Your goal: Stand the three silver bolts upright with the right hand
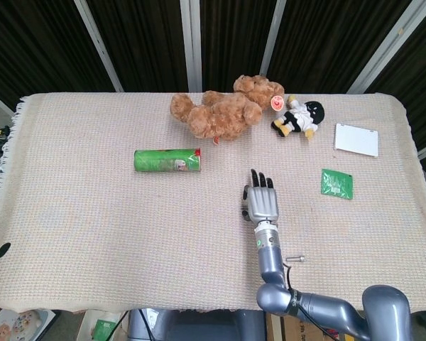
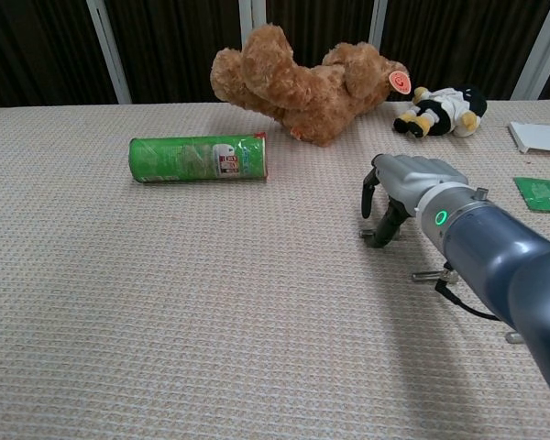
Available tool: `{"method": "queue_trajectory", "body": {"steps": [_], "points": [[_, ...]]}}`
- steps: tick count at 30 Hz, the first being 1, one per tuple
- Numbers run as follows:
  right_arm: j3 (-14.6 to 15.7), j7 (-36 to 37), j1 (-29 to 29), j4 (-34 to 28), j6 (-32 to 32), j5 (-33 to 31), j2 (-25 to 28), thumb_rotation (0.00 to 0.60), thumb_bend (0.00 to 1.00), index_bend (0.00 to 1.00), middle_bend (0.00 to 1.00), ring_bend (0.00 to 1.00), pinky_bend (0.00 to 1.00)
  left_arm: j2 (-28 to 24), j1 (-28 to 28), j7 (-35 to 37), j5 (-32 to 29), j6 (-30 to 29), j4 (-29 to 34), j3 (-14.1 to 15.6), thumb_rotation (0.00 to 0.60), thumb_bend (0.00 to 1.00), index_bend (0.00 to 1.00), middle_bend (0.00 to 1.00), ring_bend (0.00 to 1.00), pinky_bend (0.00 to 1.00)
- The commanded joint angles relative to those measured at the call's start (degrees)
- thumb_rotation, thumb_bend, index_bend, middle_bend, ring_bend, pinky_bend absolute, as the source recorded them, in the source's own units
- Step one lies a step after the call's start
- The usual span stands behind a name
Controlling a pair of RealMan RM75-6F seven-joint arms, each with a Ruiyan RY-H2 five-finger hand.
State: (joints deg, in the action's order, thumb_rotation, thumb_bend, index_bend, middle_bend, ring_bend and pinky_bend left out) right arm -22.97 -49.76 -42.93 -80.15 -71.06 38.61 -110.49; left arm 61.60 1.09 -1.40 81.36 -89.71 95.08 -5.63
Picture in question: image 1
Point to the silver hex bolt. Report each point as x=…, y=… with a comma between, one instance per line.
x=294, y=259

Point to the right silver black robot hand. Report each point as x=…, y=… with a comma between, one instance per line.
x=262, y=202

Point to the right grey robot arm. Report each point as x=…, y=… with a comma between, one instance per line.
x=270, y=255

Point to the white frame post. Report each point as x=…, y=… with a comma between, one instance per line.
x=191, y=46
x=387, y=46
x=272, y=35
x=97, y=46

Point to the white flat board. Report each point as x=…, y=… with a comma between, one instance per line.
x=356, y=140

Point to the grey robot torso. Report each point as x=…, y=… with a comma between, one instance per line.
x=199, y=327

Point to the illustrated white carton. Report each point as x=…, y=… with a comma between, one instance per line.
x=17, y=327

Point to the white bag with green print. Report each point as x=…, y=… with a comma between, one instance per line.
x=104, y=328

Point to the brown teddy bear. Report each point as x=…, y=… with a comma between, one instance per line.
x=220, y=117

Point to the beige woven tablecloth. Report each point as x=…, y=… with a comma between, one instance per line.
x=92, y=213

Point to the green chips can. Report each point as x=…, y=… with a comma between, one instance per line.
x=163, y=160

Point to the black white penguin plush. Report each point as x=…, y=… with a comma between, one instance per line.
x=301, y=119

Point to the green foil packet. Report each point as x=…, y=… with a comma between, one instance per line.
x=337, y=183

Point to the brown cardboard box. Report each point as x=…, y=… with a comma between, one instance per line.
x=280, y=330

